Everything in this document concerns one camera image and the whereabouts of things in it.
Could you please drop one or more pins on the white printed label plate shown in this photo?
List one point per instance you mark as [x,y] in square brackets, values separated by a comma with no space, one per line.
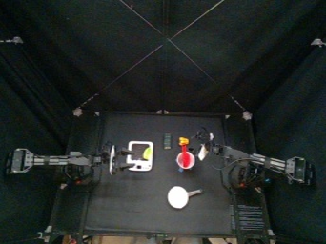
[250,217]

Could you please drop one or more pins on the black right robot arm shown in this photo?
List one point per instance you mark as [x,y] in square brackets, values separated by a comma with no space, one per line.
[271,163]

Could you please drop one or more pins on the grey frame middle bracket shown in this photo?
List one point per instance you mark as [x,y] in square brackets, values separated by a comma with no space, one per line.
[162,111]

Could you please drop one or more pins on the red toy cup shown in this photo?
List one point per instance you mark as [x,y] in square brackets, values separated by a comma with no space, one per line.
[185,160]

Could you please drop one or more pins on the green toy slice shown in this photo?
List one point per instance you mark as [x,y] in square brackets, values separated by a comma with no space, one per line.
[147,153]

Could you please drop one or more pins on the small blue toy piece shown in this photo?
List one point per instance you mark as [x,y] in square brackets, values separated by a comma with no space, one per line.
[181,170]

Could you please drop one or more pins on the yellow toy figure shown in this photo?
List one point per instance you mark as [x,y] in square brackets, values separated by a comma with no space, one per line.
[183,140]

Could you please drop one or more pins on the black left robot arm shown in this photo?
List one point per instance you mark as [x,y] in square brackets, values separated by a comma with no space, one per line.
[51,159]

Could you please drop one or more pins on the grey frame corner bracket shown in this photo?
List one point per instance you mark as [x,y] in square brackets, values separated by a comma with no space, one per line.
[246,115]
[78,111]
[15,40]
[317,42]

